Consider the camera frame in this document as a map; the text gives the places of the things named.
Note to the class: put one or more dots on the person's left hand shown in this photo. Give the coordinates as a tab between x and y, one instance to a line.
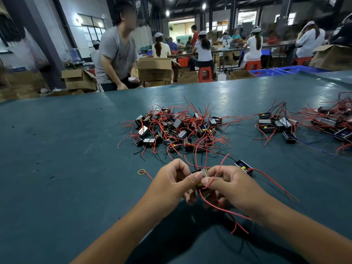
168	187

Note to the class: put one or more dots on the person's right hand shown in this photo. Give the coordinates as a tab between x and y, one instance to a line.
236	189

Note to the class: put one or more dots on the person's right forearm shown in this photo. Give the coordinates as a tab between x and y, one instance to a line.
308	236

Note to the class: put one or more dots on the person's left forearm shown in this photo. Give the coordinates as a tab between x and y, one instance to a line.
110	244

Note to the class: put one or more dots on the yellow rubber band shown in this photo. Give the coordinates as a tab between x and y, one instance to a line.
140	171

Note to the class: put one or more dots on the low cardboard box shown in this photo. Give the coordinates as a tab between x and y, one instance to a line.
187	77

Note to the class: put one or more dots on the shallow cardboard box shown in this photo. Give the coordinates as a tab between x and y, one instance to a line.
242	75

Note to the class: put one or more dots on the large closed cardboard box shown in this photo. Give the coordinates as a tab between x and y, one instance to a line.
155	69

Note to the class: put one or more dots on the blue plastic crate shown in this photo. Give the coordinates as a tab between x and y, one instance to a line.
302	69
267	72

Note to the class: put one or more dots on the open cardboard box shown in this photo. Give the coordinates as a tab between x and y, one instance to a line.
78	80

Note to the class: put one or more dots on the tilted cardboard box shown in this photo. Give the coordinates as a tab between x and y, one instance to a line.
331	57

